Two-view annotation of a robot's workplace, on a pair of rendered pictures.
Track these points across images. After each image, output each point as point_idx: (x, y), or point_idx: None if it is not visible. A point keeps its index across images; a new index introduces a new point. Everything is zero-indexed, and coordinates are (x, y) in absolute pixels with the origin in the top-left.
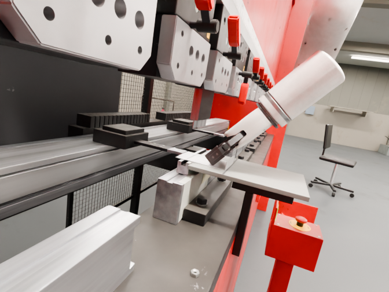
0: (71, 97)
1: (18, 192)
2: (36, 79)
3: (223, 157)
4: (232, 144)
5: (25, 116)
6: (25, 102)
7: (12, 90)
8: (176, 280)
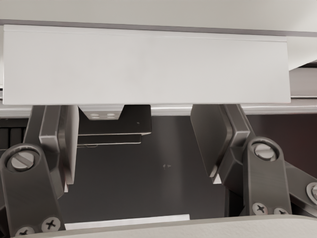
0: (79, 164)
1: (296, 73)
2: (137, 182)
3: (245, 124)
4: None
5: (148, 136)
6: (150, 153)
7: (165, 165)
8: None
